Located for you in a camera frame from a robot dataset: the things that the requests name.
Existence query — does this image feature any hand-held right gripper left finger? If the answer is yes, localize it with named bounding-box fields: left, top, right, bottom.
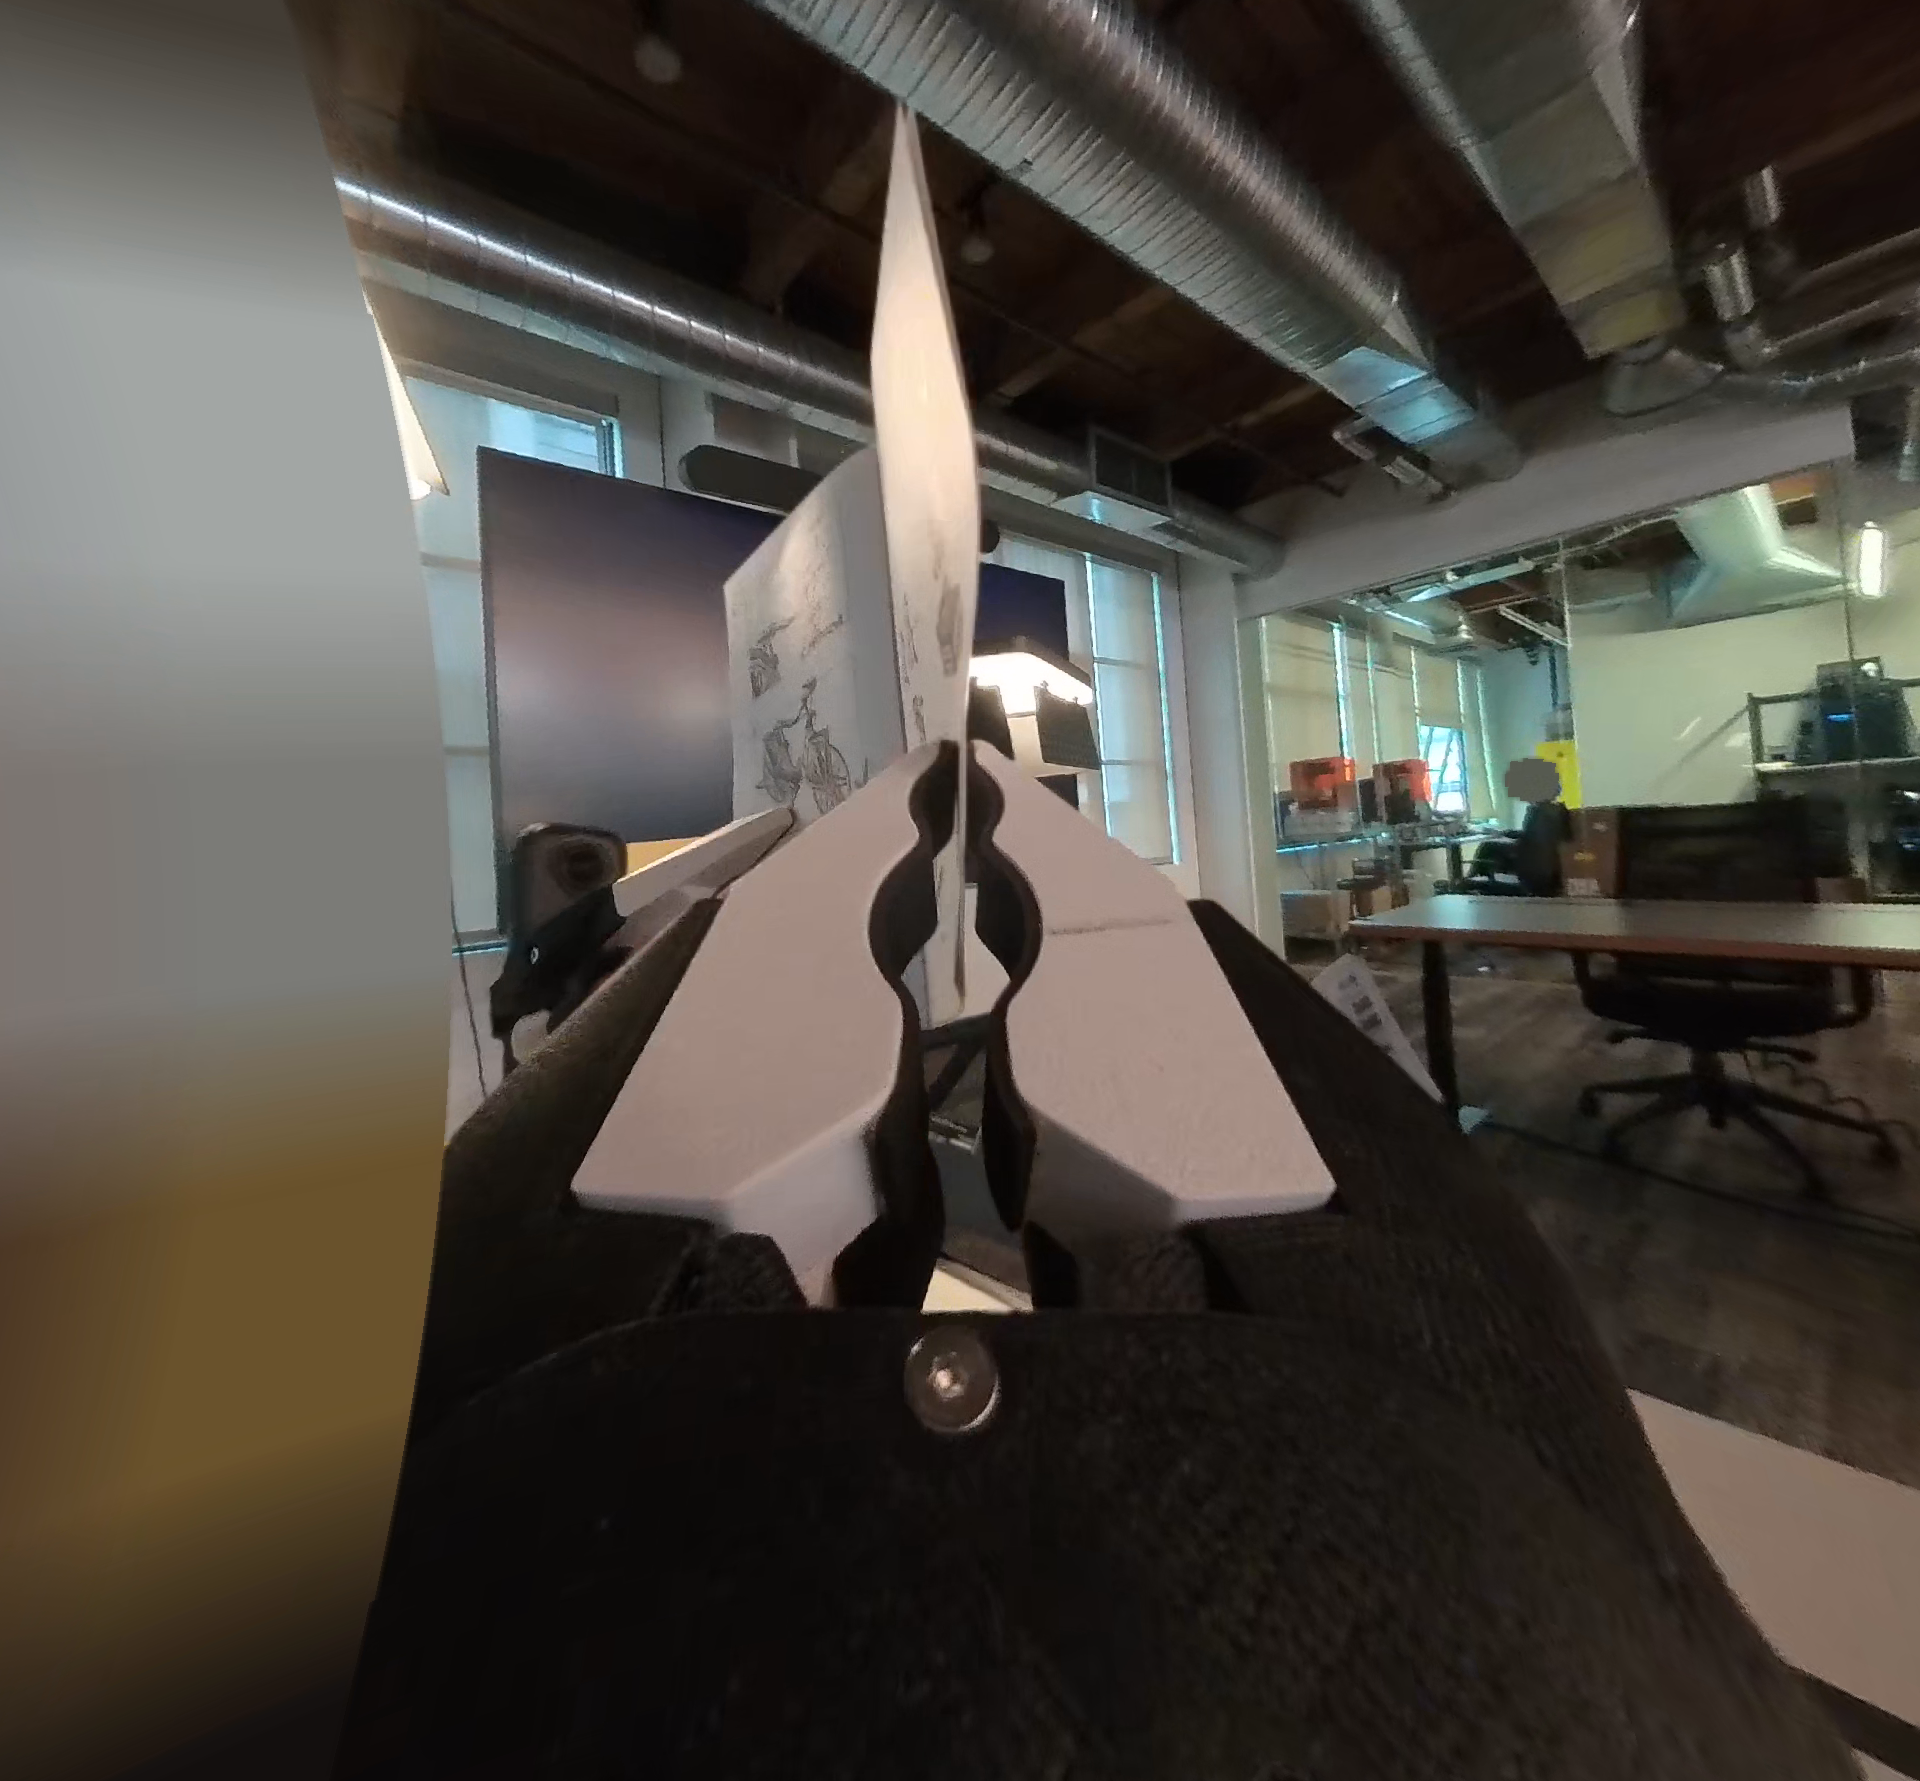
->
left=571, top=739, right=963, bottom=1313

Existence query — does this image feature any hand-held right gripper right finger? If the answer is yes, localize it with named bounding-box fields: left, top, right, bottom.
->
left=961, top=742, right=1340, bottom=1313

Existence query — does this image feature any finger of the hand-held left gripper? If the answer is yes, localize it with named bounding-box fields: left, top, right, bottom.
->
left=607, top=803, right=798, bottom=948

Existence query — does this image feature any white instruction sheet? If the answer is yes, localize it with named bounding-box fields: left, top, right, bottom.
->
left=723, top=105, right=987, bottom=1024

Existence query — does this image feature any white paper label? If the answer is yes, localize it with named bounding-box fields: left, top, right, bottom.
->
left=1311, top=949, right=1430, bottom=1087

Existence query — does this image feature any dark monitor screen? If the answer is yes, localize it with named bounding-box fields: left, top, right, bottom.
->
left=477, top=444, right=1076, bottom=856

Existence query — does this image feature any brown office table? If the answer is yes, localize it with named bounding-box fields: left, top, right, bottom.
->
left=1347, top=891, right=1920, bottom=1138

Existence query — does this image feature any black office chair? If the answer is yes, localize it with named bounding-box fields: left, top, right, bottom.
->
left=1566, top=799, right=1905, bottom=1203

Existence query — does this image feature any metal shelf rack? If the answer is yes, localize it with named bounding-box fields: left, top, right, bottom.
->
left=1746, top=660, right=1920, bottom=897

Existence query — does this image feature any thin spiral silver duct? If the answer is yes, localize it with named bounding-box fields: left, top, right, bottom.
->
left=338, top=166, right=1293, bottom=585

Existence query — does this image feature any wall air vent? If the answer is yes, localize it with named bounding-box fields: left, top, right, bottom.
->
left=1086, top=424, right=1185, bottom=513

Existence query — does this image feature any large spiral silver duct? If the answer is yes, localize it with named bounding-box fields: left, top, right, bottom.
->
left=562, top=0, right=1526, bottom=487

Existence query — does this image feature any flexible silver duct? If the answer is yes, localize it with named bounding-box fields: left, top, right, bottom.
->
left=1603, top=203, right=1920, bottom=419

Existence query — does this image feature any rectangular silver duct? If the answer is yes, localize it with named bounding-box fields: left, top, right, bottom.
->
left=1273, top=0, right=1686, bottom=368

